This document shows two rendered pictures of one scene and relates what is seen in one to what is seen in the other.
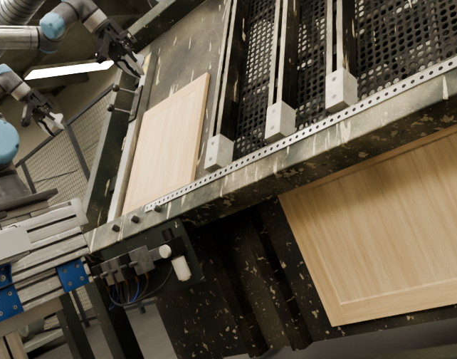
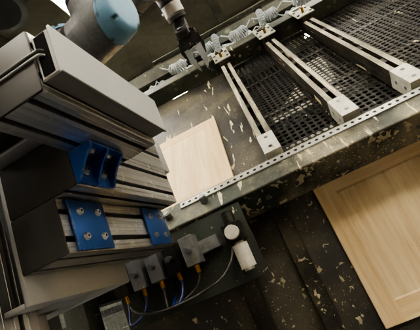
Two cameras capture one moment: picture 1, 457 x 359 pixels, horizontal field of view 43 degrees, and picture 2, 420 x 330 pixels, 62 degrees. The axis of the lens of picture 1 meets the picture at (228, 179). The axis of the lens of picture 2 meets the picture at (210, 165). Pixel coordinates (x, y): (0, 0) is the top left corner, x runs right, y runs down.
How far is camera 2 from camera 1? 1.38 m
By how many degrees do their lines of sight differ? 34
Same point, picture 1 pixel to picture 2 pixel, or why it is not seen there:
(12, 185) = not seen: hidden behind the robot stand
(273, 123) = (345, 106)
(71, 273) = (156, 222)
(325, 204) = (370, 196)
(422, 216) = not seen: outside the picture
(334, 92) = (411, 74)
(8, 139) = (131, 13)
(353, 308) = (411, 302)
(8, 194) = not seen: hidden behind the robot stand
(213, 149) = (270, 139)
